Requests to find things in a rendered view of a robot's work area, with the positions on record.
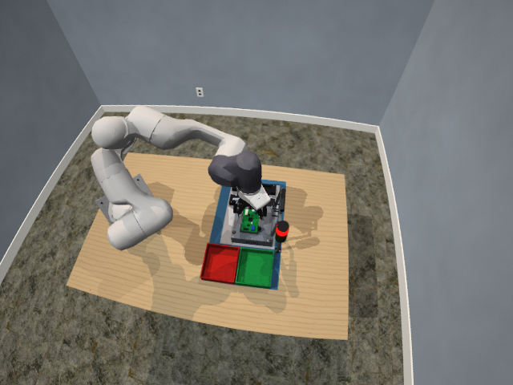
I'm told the green bin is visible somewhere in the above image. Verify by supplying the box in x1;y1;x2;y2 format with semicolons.
236;247;274;289

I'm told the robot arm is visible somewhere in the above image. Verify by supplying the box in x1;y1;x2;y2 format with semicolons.
91;105;271;250

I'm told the red open-top bin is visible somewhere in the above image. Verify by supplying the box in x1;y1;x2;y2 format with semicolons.
200;243;240;285

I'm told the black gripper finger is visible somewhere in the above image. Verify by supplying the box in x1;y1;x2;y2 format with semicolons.
232;197;247;222
256;205;267;224

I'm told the green circuit board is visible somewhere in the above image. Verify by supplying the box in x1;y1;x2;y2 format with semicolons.
240;209;259;233

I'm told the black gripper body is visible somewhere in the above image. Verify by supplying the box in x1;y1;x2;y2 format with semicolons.
239;197;251;207

